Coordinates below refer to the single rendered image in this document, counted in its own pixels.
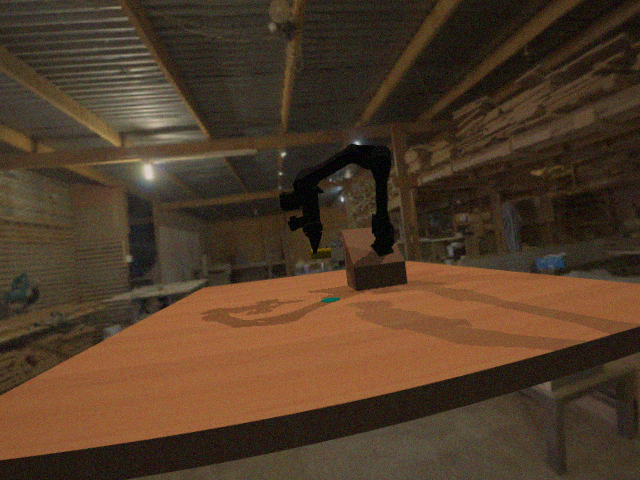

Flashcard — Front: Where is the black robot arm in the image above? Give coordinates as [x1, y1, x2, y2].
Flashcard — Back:
[279, 144, 395, 257]

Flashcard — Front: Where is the yellow cylinder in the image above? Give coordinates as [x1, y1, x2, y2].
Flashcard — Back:
[311, 248, 331, 259]

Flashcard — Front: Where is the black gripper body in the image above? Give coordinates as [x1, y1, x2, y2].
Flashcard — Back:
[302, 206, 323, 233]

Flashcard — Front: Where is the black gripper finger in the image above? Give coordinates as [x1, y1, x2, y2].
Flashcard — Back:
[304, 232, 322, 254]

